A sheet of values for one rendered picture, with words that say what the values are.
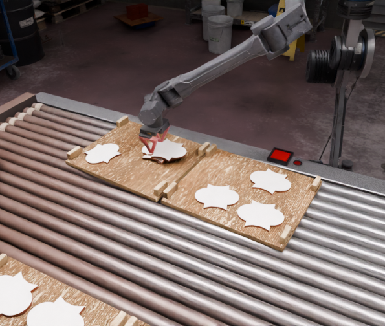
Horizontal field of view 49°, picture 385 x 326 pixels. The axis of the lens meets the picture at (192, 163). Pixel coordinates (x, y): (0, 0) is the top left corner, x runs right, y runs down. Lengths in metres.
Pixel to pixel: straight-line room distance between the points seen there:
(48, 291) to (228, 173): 0.68
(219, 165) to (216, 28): 3.59
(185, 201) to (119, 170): 0.29
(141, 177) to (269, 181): 0.43
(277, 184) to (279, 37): 0.46
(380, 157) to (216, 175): 2.15
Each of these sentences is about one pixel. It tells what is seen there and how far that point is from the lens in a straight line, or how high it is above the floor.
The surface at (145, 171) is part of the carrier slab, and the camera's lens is 1.47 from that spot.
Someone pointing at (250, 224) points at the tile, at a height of 0.94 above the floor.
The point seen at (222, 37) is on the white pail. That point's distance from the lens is 5.00.
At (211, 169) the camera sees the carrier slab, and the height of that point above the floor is 0.94.
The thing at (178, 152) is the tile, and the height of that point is 0.97.
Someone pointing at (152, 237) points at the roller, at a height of 0.91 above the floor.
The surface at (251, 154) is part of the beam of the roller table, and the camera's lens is 1.59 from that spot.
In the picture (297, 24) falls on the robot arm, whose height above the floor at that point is 1.43.
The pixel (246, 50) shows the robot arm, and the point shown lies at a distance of 1.29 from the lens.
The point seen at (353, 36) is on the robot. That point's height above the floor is 1.22.
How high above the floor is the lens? 1.80
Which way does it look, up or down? 35 degrees down
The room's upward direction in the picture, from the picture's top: 1 degrees counter-clockwise
